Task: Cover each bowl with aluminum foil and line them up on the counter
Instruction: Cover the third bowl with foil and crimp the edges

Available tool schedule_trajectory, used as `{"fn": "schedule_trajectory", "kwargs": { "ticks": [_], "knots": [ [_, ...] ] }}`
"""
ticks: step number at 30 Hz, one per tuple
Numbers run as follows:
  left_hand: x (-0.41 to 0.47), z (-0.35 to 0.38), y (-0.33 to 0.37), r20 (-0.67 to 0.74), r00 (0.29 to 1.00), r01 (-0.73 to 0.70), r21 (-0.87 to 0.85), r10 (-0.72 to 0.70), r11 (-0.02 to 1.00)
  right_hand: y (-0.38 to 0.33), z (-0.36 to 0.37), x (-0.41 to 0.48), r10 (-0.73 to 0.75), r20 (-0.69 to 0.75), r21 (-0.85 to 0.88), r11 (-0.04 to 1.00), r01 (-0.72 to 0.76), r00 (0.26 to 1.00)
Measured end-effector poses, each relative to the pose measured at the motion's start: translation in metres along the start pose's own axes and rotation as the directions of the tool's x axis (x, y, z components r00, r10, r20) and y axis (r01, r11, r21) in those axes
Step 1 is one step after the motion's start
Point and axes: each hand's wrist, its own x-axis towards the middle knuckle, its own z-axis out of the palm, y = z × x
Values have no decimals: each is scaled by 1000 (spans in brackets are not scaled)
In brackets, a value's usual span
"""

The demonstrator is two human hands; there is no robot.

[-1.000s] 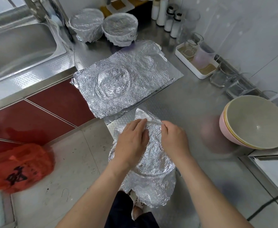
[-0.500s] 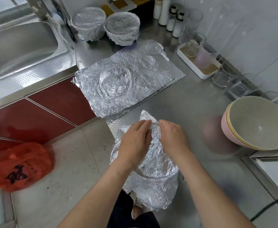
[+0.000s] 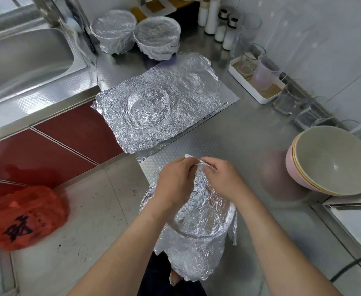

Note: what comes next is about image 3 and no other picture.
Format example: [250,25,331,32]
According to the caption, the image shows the steel faucet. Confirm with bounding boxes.
[32,0,63,28]

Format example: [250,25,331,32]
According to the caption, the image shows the white dish brush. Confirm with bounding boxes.
[69,21,86,37]

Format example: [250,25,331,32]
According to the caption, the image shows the person's right hand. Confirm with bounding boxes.
[200,157,252,204]

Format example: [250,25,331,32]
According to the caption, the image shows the red kitchen cabinet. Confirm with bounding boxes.
[0,100,125,204]

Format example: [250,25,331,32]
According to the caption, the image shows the person's left hand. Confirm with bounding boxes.
[150,157,199,213]

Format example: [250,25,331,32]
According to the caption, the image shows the white spoon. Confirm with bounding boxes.
[341,120,361,133]

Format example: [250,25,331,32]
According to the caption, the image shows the small white tan-capped bottle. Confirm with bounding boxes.
[198,0,211,27]

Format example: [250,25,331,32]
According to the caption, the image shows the stainless steel sink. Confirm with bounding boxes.
[0,21,98,142]

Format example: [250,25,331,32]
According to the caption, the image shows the person's dark trousers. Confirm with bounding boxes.
[137,252,206,296]

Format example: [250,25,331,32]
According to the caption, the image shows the white corner shelf rack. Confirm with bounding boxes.
[137,0,197,16]

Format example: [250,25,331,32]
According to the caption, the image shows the person's left forearm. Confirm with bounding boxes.
[68,200,181,296]

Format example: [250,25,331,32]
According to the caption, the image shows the tall white steel-capped bottle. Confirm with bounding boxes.
[204,0,222,35]

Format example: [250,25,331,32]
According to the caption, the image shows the foil-wrapped bowl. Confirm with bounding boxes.
[139,154,238,282]

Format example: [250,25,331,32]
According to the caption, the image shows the pink translucent cup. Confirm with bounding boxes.
[252,58,283,91]

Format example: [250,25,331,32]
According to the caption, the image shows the stack of coloured bowls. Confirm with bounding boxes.
[293,125,361,197]

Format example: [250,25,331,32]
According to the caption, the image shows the person's right forearm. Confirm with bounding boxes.
[236,191,342,296]

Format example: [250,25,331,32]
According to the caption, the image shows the red plastic bag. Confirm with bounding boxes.
[0,185,69,253]

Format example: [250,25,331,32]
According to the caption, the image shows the white shaker with black lid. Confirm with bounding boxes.
[214,8,229,42]
[222,15,239,51]

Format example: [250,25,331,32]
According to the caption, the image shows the black cable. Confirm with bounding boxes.
[330,246,361,282]

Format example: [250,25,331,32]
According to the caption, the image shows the foil-covered bowl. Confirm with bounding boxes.
[90,9,138,55]
[134,16,182,61]

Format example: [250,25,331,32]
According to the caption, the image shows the white rectangular tray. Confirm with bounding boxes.
[229,55,286,105]

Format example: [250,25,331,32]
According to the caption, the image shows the stack of aluminium foil sheets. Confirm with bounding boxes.
[92,52,241,155]

